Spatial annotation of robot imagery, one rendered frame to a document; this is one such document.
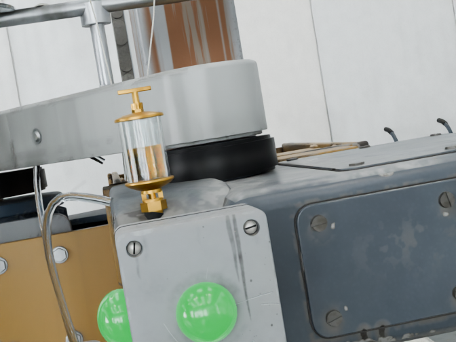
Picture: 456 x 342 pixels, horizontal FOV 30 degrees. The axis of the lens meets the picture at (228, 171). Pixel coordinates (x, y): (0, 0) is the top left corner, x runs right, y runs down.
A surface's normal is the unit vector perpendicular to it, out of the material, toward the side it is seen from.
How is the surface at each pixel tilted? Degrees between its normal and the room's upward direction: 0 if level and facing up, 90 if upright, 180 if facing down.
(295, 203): 79
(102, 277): 90
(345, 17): 90
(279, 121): 90
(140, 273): 90
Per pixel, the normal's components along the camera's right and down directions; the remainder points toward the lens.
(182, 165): -0.44, 0.12
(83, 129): -0.67, 0.15
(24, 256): 0.14, 0.03
